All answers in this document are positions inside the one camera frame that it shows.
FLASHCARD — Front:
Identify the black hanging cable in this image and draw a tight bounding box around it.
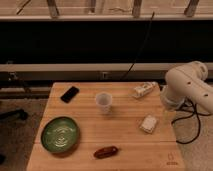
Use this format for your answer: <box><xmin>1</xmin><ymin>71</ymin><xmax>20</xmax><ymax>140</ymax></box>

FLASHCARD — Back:
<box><xmin>119</xmin><ymin>11</ymin><xmax>156</xmax><ymax>82</ymax></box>

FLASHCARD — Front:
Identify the brown sausage-shaped object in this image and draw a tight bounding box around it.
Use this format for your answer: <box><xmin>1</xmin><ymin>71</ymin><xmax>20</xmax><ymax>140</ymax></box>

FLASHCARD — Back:
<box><xmin>93</xmin><ymin>146</ymin><xmax>118</xmax><ymax>159</ymax></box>

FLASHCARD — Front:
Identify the black chair base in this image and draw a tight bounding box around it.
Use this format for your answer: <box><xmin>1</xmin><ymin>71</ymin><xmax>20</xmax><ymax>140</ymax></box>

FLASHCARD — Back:
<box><xmin>0</xmin><ymin>109</ymin><xmax>28</xmax><ymax>120</ymax></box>

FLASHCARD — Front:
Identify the white square sponge block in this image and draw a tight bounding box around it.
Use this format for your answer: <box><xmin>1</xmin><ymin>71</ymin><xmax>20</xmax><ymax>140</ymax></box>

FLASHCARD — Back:
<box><xmin>140</xmin><ymin>115</ymin><xmax>157</xmax><ymax>134</ymax></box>

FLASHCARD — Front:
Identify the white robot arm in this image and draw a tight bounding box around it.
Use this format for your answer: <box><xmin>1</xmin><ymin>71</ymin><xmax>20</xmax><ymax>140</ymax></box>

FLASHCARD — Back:
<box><xmin>160</xmin><ymin>61</ymin><xmax>213</xmax><ymax>114</ymax></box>

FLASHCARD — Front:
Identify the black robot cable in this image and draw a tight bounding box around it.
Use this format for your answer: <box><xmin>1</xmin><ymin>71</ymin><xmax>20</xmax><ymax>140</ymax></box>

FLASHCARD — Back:
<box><xmin>171</xmin><ymin>99</ymin><xmax>212</xmax><ymax>145</ymax></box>

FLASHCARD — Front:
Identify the black smartphone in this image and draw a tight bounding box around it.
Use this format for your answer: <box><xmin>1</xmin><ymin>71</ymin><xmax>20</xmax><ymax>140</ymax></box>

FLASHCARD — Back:
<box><xmin>60</xmin><ymin>86</ymin><xmax>79</xmax><ymax>103</ymax></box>

